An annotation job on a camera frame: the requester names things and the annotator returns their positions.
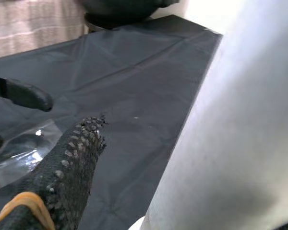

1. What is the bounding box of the orange rubber band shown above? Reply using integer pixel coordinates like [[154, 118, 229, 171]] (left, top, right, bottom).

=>
[[0, 191, 56, 230]]

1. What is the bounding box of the black tablecloth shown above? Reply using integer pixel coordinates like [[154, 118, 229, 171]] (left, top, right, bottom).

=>
[[0, 14, 224, 230]]

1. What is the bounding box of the steel pot with clear lid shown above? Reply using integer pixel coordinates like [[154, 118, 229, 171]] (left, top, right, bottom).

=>
[[81, 0, 180, 31]]

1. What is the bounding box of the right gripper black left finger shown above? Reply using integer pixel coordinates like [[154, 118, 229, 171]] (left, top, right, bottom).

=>
[[0, 116, 108, 230]]

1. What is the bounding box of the beige tablecloth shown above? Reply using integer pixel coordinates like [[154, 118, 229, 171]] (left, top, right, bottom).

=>
[[0, 0, 89, 59]]

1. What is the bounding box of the clear plastic bag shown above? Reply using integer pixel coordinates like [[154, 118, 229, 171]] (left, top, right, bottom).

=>
[[0, 119, 63, 192]]

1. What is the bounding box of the white plastic table leg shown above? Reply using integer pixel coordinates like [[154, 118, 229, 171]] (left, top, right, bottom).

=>
[[144, 0, 288, 230]]

